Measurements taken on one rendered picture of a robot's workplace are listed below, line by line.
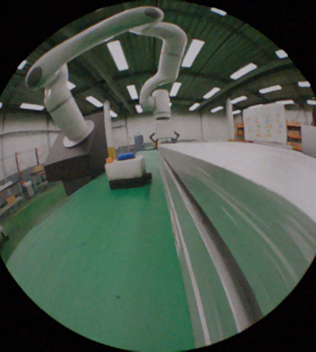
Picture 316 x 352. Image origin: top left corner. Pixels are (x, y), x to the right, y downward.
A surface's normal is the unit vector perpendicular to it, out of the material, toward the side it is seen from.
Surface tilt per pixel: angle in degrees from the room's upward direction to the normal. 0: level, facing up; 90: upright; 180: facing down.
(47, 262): 0
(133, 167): 90
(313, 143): 90
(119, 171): 90
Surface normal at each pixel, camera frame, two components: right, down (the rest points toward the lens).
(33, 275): -0.09, -0.95
